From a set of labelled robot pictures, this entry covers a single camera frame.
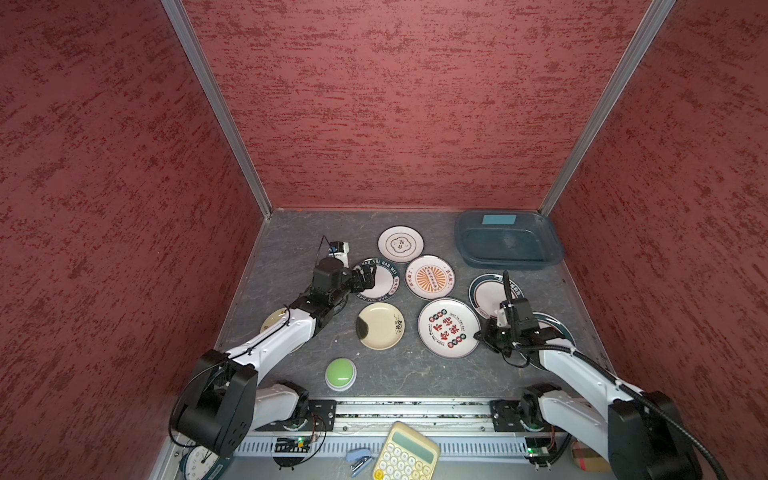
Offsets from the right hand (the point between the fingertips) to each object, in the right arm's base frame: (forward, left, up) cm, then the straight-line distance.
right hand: (473, 342), depth 86 cm
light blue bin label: (+47, -19, +3) cm, 51 cm away
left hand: (+17, +32, +13) cm, 39 cm away
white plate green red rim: (+17, -8, 0) cm, 19 cm away
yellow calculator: (-26, +22, +2) cm, 34 cm away
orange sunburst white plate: (+23, +10, 0) cm, 25 cm away
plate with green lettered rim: (-12, -6, +22) cm, 25 cm away
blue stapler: (-27, +32, +2) cm, 42 cm away
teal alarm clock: (-27, +67, +5) cm, 72 cm away
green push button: (-8, +38, +1) cm, 39 cm away
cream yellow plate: (+6, +28, -1) cm, 28 cm away
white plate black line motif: (+38, +20, 0) cm, 43 cm away
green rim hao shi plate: (+24, +25, -2) cm, 35 cm away
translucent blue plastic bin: (+40, -22, -1) cm, 46 cm away
